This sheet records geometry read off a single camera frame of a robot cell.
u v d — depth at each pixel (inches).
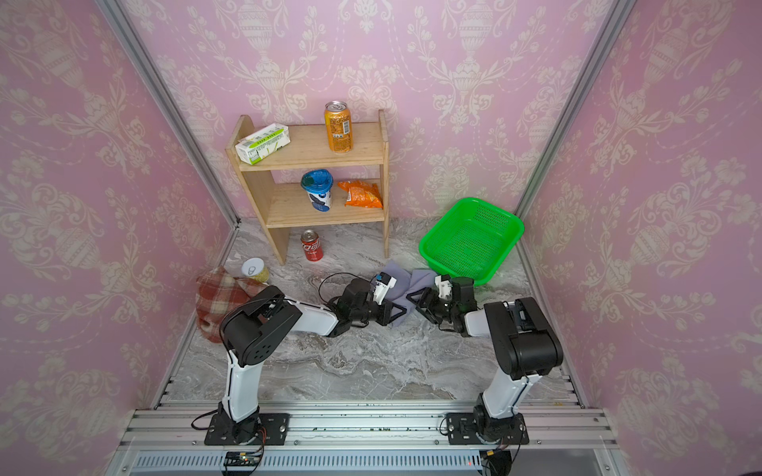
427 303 33.5
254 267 39.3
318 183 34.7
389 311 33.0
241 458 28.6
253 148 28.6
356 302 30.2
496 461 28.2
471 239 44.5
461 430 28.7
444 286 36.1
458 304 30.4
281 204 38.4
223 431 29.3
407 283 38.6
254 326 21.4
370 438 28.8
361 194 35.9
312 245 39.8
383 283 33.6
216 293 35.4
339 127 28.2
